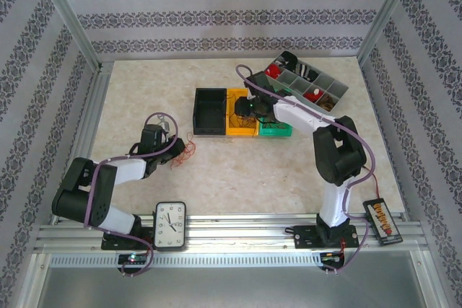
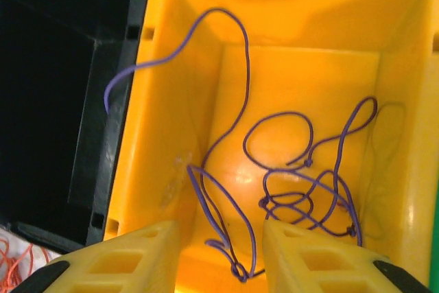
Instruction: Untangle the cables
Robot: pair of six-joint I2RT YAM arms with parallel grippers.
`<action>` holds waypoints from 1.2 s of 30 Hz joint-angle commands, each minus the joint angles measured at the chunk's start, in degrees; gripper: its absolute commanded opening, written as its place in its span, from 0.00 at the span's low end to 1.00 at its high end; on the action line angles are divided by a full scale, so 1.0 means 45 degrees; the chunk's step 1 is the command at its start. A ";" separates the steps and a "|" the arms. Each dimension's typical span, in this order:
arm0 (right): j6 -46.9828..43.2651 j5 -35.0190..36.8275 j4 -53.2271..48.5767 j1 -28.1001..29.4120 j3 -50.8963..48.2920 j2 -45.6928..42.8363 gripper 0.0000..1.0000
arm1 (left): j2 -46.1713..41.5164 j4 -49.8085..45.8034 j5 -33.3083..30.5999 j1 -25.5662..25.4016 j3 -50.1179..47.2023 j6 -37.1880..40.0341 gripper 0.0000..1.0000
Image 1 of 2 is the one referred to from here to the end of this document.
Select thin red cable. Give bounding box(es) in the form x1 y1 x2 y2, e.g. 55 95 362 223
169 133 198 169

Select yellow plastic bin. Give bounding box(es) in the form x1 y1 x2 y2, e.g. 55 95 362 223
225 87 261 139

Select black plastic bin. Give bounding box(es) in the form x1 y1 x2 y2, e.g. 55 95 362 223
193 87 229 136

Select black fabric item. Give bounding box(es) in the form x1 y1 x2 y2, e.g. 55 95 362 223
276 51 299 67

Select black white striped item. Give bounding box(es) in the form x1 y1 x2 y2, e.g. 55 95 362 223
291 62 321 84

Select red white fluffy item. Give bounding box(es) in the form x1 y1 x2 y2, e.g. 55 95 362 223
302 87 326 104

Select grey divided organizer tray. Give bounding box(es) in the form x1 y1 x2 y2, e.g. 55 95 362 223
263 50 349 113

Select black white analog clock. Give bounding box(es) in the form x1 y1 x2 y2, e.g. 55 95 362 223
153 201 188 252

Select small circuit board green light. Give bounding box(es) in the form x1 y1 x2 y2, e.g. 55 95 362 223
117 253 149 266

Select small black circuit board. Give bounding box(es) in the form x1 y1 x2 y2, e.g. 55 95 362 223
319 252 346 266

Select black connector board yellow plugs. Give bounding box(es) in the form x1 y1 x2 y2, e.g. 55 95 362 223
362 198 404 247

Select aluminium side rail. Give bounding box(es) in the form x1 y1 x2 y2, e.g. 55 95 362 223
53 62 113 215

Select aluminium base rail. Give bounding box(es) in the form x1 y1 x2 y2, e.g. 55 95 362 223
35 212 429 255

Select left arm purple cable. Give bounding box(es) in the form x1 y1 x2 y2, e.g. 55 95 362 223
83 111 180 278

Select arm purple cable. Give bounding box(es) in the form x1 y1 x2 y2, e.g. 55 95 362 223
235 64 376 276
83 111 180 278

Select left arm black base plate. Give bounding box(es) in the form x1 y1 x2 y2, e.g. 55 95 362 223
100 226 156 251

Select slotted metal cable duct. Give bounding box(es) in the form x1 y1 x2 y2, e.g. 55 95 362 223
48 252 324 269

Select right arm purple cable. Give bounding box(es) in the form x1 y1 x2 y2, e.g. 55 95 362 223
235 64 376 276

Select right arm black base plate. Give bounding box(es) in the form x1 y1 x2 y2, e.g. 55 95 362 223
294 224 359 250

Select aluminium frame post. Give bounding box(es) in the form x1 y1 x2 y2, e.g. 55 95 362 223
30 0 103 68
355 0 422 63

